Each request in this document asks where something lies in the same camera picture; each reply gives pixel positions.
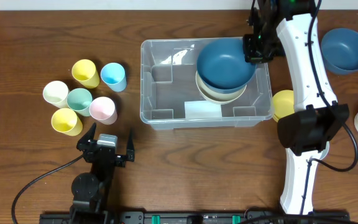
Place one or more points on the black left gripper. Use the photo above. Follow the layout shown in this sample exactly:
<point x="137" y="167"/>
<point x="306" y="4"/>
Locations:
<point x="105" y="154"/>

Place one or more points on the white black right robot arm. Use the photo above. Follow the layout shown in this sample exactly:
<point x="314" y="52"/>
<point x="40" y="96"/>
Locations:
<point x="290" y="28"/>

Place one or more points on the light blue cup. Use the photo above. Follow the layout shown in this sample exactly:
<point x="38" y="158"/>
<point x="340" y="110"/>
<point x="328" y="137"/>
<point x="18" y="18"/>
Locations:
<point x="114" y="75"/>

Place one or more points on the mint green cup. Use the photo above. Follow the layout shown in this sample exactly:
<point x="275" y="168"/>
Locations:
<point x="79" y="100"/>

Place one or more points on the yellow cup lower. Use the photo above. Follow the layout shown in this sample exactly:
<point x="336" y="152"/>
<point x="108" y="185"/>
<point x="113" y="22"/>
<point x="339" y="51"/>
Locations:
<point x="66" y="121"/>

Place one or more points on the yellow cup upper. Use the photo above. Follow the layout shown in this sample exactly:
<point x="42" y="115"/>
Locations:
<point x="85" y="72"/>

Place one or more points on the yellow cup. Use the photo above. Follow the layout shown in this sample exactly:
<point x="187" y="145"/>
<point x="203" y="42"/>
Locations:
<point x="85" y="72"/>
<point x="66" y="121"/>

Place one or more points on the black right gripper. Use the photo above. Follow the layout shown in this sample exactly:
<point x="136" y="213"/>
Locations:
<point x="254" y="48"/>

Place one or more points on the cream white cup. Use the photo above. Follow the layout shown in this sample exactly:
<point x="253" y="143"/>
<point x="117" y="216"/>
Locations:
<point x="56" y="93"/>

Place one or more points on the small light grey bowl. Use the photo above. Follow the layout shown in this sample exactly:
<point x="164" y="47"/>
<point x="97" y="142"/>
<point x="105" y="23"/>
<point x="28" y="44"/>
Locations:
<point x="324" y="153"/>

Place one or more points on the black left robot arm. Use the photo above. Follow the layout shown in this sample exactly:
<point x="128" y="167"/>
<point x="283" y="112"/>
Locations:
<point x="90" y="189"/>

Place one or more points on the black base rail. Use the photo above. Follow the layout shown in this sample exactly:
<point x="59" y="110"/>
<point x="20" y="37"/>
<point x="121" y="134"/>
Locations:
<point x="190" y="218"/>

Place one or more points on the dark blue bowl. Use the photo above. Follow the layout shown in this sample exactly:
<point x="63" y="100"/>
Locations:
<point x="222" y="67"/>
<point x="339" y="48"/>

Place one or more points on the small yellow bowl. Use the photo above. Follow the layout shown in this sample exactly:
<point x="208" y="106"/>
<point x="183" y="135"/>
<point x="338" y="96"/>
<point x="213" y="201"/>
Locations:
<point x="283" y="104"/>

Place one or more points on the pink cup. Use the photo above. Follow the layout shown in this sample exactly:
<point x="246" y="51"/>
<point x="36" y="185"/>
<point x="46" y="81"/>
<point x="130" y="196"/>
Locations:
<point x="103" y="109"/>

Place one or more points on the clear plastic storage container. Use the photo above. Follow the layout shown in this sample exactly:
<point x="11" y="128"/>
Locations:
<point x="170" y="99"/>

